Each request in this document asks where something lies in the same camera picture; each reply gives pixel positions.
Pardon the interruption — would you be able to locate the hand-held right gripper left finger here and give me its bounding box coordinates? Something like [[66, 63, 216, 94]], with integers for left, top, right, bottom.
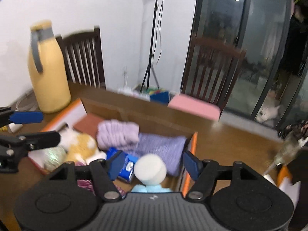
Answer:
[[49, 150, 122, 201]]

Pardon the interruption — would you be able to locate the yellow thermos jug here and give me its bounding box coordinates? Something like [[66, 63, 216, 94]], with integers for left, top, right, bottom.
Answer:
[[28, 20, 72, 114]]

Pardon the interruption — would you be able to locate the dark wooden chair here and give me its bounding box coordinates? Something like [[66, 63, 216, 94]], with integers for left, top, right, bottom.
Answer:
[[56, 26, 106, 89], [180, 37, 247, 112]]

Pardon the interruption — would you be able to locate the blue box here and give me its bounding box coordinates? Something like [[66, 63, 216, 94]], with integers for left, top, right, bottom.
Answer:
[[149, 89, 171, 105]]

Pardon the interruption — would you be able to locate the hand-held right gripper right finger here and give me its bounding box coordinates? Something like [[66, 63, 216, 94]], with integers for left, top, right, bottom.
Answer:
[[183, 150, 261, 201]]

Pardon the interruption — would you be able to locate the brown layered sponge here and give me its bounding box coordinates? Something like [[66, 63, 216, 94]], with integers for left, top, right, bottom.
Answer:
[[72, 114, 106, 140]]

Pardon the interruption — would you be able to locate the red cardboard box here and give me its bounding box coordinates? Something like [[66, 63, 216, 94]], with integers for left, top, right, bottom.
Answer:
[[28, 89, 199, 198]]

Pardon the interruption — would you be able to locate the orange torn wrapper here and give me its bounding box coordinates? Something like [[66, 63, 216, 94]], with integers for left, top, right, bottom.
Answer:
[[262, 165, 301, 203]]

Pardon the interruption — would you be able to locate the clear plastic bag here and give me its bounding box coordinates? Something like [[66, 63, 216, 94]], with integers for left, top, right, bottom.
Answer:
[[43, 147, 67, 171]]

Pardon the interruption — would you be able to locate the blue tissue packet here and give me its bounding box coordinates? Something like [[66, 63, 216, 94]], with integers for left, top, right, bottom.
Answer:
[[106, 147, 138, 183]]

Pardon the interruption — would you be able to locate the white charger adapter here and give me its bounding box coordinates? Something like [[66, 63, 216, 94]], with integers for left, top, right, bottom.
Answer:
[[7, 123, 23, 133]]

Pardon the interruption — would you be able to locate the purple knitted cloth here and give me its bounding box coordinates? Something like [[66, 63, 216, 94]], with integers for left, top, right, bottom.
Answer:
[[137, 133, 187, 176]]

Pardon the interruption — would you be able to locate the lilac fluffy cloth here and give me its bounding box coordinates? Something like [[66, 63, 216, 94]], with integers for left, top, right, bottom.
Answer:
[[97, 120, 140, 151]]

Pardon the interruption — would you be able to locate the purple satin scrunchie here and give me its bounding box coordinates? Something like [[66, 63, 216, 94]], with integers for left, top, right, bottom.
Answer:
[[77, 179, 127, 199]]

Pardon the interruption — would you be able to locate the clear glass cup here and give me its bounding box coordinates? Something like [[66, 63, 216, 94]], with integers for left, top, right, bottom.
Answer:
[[263, 135, 301, 176]]

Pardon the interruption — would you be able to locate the pink seat cushion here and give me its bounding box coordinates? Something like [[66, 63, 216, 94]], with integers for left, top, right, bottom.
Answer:
[[168, 94, 221, 122]]

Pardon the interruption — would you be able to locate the yellow spotted plush toy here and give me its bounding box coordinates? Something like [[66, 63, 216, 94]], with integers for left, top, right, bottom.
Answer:
[[58, 123, 106, 166]]

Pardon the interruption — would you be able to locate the studio light on stand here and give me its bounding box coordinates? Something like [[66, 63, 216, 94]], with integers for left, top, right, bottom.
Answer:
[[140, 0, 169, 94]]

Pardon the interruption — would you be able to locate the black monitor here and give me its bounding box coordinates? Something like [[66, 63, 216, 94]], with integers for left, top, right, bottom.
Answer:
[[286, 149, 308, 231]]

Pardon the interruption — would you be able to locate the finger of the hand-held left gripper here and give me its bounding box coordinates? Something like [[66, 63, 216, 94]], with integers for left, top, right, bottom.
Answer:
[[0, 106, 44, 128], [0, 131, 61, 159]]

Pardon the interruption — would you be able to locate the white cat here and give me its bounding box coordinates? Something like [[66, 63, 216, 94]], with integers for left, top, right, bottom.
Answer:
[[255, 105, 281, 123]]

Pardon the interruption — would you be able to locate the sliding glass door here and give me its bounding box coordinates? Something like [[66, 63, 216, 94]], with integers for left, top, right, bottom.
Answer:
[[190, 0, 308, 130]]

